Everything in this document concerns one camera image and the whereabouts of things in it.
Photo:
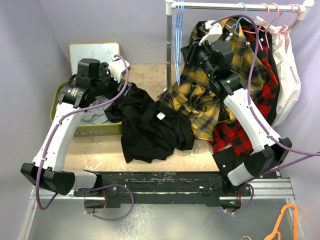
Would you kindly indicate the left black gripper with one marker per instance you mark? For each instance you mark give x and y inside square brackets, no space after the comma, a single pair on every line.
[105,73]

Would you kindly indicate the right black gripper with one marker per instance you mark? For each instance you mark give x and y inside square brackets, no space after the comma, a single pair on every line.
[190,51]

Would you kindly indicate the black t-shirt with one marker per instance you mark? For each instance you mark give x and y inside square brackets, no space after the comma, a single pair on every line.
[150,129]

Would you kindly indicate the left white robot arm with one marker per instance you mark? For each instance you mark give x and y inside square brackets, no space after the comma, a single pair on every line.
[92,79]

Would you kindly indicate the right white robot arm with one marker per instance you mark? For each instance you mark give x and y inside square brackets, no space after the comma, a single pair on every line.
[270,149]

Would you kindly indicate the grey shirt in bin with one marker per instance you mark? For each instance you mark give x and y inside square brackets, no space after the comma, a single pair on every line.
[97,115]

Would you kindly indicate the yellow plaid shirt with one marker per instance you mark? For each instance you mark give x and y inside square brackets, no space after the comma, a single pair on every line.
[192,96]

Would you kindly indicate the blue hanger holding plaid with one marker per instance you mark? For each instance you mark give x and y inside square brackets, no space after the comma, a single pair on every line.
[235,26]

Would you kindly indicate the pink hanger middle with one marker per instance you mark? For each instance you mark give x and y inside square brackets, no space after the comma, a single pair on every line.
[275,18]

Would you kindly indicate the red black plaid shirt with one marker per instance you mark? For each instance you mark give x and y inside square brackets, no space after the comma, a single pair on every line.
[266,102]

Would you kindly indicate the white shirt on rack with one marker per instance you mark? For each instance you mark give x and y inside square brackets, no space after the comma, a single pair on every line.
[290,83]

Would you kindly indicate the green plastic laundry bin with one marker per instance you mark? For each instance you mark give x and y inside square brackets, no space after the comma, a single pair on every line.
[70,126]

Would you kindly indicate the white metal clothes rack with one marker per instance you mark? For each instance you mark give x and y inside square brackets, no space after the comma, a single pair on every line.
[171,5]

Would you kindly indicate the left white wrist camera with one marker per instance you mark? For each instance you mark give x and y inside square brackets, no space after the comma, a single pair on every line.
[117,69]

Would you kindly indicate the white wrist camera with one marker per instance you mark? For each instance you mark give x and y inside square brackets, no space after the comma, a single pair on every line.
[213,32]
[117,69]

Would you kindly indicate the blue wire hangers bunch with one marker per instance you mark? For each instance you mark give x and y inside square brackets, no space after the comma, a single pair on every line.
[177,37]

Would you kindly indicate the small whiteboard yellow frame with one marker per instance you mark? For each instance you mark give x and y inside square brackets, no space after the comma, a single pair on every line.
[102,51]

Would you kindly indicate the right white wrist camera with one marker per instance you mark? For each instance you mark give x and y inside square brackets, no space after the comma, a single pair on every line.
[213,32]

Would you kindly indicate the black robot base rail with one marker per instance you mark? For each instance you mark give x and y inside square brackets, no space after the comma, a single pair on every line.
[158,180]

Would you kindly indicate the aluminium extrusion frame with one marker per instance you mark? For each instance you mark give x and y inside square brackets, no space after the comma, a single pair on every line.
[257,189]

